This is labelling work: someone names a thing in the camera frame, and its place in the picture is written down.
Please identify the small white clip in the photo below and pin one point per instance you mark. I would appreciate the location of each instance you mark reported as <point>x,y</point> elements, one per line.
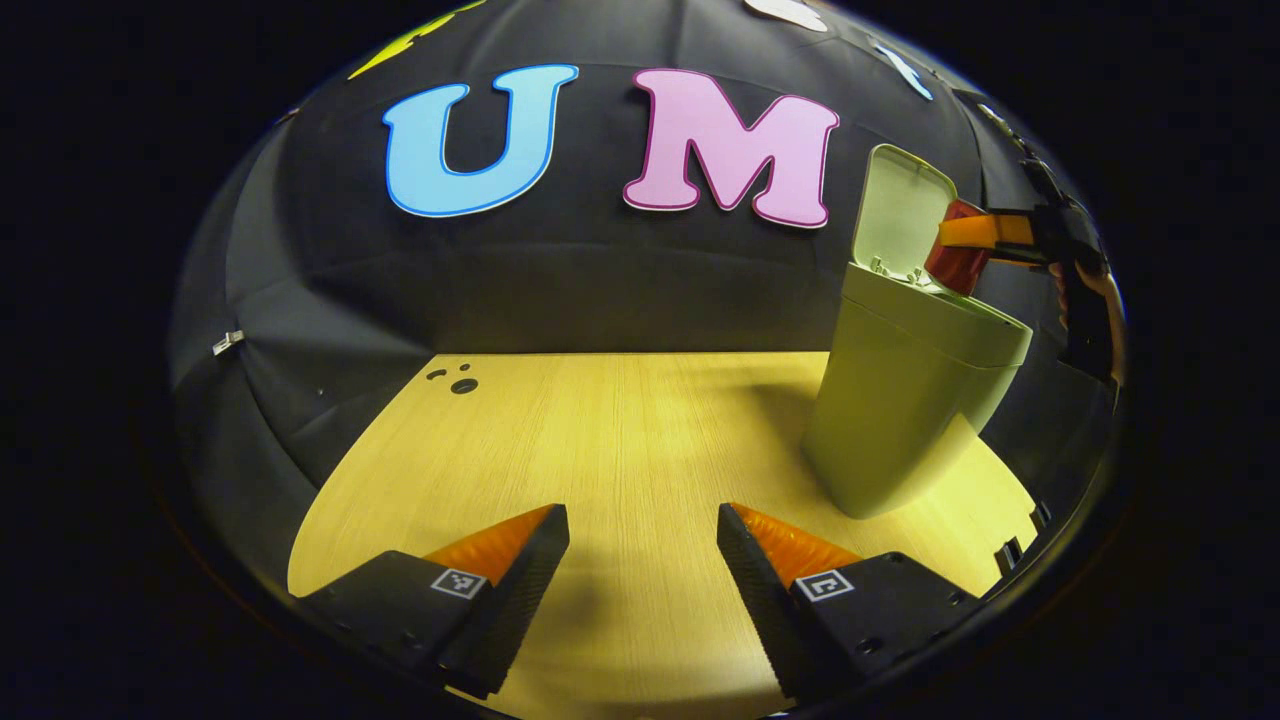
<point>227,343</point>

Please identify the green desktop garbage bin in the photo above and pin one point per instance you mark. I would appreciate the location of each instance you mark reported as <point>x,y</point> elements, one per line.
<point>900,400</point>

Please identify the black backdrop cloth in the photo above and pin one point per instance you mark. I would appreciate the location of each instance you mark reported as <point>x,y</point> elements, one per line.
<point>600,290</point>

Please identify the wooden desktop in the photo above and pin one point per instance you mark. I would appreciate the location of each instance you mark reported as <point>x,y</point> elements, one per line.
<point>620,450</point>

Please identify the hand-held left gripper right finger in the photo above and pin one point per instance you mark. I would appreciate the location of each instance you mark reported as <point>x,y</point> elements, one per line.
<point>765,610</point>

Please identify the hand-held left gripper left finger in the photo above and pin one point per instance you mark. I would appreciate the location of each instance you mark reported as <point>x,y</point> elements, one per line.
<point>520,600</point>

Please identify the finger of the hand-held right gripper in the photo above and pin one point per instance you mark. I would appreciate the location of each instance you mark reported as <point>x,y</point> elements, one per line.
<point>985,230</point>
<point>1020,258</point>

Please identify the small black bracket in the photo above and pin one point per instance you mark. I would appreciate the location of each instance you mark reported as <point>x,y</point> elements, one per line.
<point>1040,514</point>
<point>1008,554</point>

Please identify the red pop can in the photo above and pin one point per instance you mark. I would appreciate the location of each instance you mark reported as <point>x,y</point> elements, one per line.
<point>955,265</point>

